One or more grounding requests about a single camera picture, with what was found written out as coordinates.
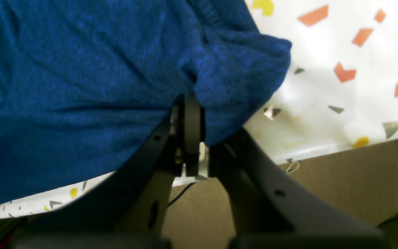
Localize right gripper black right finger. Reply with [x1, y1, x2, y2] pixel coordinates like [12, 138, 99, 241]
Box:
[192, 95, 386, 249]

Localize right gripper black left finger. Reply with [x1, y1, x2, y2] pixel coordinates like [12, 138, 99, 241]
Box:
[12, 94, 199, 249]

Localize navy blue t-shirt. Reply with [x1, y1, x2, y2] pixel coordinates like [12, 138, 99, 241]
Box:
[0, 0, 292, 204]

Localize terrazzo patterned tablecloth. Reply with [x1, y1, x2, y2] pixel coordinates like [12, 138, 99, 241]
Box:
[0, 0, 398, 219]

